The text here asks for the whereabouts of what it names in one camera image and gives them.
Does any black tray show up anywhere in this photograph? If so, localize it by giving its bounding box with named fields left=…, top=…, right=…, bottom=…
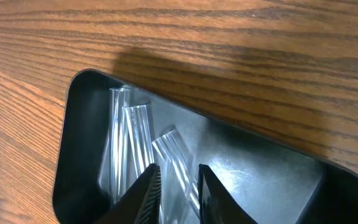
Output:
left=51, top=68, right=358, bottom=224

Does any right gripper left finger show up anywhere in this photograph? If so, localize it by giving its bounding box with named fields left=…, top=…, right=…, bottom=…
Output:
left=94, top=163, right=162, bottom=224

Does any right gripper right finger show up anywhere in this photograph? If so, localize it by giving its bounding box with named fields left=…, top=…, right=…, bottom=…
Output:
left=198, top=164, right=258, bottom=224

